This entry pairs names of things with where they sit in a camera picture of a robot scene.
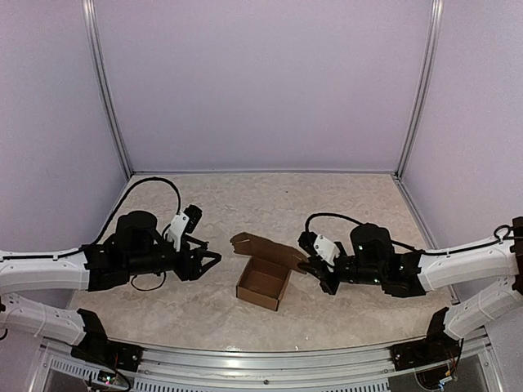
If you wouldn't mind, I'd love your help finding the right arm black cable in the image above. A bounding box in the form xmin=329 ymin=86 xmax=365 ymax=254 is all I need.
xmin=304 ymin=212 xmax=363 ymax=238

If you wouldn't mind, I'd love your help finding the right aluminium frame post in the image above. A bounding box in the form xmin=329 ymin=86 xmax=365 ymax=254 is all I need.
xmin=395 ymin=0 xmax=445 ymax=182

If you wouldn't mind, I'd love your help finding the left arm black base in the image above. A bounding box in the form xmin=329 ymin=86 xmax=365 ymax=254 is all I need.
xmin=70 ymin=309 xmax=144 ymax=372

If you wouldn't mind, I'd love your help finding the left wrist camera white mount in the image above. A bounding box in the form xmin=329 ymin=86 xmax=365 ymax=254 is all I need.
xmin=166 ymin=204 xmax=203 ymax=252

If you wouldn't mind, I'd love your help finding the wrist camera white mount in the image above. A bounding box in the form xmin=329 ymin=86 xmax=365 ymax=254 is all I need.
xmin=166 ymin=204 xmax=203 ymax=252
xmin=298 ymin=231 xmax=341 ymax=268

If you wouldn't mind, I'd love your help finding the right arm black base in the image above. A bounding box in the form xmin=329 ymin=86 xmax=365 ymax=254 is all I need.
xmin=389 ymin=307 xmax=462 ymax=372

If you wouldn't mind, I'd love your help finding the left aluminium frame post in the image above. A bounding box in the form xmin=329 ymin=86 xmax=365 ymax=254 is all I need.
xmin=82 ymin=0 xmax=134 ymax=180

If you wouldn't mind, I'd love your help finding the brown cardboard box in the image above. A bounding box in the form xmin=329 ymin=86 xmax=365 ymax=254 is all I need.
xmin=230 ymin=232 xmax=307 ymax=312

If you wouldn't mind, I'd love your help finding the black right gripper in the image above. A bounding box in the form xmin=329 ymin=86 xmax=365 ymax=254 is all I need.
xmin=297 ymin=247 xmax=384 ymax=295

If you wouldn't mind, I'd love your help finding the aluminium frame post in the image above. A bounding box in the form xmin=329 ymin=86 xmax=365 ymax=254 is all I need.
xmin=395 ymin=0 xmax=445 ymax=182
xmin=82 ymin=0 xmax=134 ymax=180

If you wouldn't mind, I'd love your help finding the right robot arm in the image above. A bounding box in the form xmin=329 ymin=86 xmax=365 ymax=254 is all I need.
xmin=298 ymin=217 xmax=522 ymax=363

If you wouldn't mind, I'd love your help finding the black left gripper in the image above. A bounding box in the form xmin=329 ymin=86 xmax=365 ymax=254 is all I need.
xmin=125 ymin=237 xmax=221 ymax=282

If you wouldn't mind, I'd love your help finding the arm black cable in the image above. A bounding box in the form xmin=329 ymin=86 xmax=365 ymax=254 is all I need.
xmin=304 ymin=212 xmax=363 ymax=238
xmin=92 ymin=176 xmax=183 ymax=254

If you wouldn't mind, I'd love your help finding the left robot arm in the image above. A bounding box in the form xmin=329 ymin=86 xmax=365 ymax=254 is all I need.
xmin=1 ymin=206 xmax=221 ymax=363

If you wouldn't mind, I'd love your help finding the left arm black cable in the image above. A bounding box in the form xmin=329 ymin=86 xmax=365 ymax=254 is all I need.
xmin=92 ymin=176 xmax=183 ymax=254

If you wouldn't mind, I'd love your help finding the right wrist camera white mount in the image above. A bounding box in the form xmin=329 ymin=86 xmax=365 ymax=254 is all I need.
xmin=298 ymin=231 xmax=341 ymax=268

